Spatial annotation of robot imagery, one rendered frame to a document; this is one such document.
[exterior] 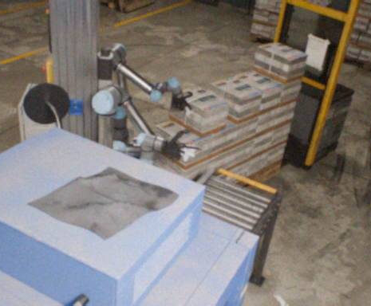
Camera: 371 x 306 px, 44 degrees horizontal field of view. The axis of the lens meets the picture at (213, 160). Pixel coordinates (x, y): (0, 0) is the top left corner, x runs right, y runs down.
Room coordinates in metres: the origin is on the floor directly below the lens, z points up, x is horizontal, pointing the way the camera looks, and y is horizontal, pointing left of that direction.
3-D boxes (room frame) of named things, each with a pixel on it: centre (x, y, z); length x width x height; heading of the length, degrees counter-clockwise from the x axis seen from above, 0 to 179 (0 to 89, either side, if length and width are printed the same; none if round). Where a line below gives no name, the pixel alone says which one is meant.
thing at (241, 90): (3.58, -0.11, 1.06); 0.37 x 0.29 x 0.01; 53
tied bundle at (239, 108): (3.59, -0.09, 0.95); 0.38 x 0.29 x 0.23; 53
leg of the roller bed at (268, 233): (2.50, -0.46, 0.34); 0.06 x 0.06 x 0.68; 69
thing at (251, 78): (3.81, -0.28, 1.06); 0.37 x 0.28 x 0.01; 53
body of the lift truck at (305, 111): (4.69, -0.96, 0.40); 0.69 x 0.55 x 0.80; 51
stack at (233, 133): (3.49, -0.01, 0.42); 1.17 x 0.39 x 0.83; 141
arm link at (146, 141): (2.25, 0.39, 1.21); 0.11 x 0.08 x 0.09; 77
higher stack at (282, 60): (4.06, -0.46, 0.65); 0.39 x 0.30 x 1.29; 51
